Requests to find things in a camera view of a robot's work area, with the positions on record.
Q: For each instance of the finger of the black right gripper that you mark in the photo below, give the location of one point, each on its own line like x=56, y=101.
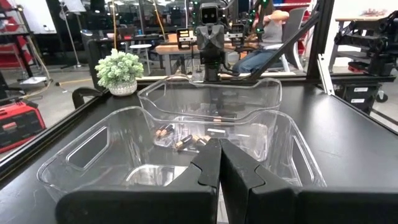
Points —
x=208, y=71
x=217, y=71

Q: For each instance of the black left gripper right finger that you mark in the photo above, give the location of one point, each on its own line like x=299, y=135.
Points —
x=311, y=208

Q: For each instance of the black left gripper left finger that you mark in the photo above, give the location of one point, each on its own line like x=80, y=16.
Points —
x=140, y=207

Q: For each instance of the black copper AAA battery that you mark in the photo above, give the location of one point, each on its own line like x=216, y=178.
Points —
x=159, y=132
x=169, y=128
x=199, y=140
x=207, y=137
x=219, y=119
x=184, y=141

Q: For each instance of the clear plastic bin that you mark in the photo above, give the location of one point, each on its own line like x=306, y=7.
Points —
x=248, y=99
x=130, y=124

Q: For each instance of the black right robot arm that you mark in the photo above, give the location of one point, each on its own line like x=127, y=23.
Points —
x=258, y=18

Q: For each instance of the wooden table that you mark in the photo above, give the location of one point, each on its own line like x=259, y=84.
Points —
x=357, y=18
x=168, y=49

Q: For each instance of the person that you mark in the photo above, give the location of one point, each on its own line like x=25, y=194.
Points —
x=270, y=34

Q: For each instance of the white stool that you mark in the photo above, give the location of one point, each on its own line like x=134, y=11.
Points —
x=140, y=46

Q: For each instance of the grey office chair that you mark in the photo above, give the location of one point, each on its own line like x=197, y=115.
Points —
x=293, y=28

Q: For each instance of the green potted plant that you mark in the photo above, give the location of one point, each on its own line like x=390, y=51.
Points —
x=119, y=70

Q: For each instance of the black equipment case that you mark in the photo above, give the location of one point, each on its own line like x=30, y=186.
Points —
x=357, y=96

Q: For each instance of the black table clamp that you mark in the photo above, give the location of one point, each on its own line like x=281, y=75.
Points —
x=81, y=93

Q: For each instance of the red black tool case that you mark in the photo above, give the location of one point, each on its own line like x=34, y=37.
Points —
x=18, y=124

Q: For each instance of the black robot station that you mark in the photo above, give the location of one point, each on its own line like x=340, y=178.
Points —
x=373, y=40

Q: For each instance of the red plastic storage bin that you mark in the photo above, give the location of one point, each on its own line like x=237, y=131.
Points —
x=12, y=56

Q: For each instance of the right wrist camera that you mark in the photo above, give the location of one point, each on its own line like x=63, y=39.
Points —
x=209, y=14

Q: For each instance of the silver metal bracket bar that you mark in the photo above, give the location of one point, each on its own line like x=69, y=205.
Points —
x=326, y=77

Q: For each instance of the black aluminium frame strut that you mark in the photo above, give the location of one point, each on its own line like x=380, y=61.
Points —
x=320, y=31

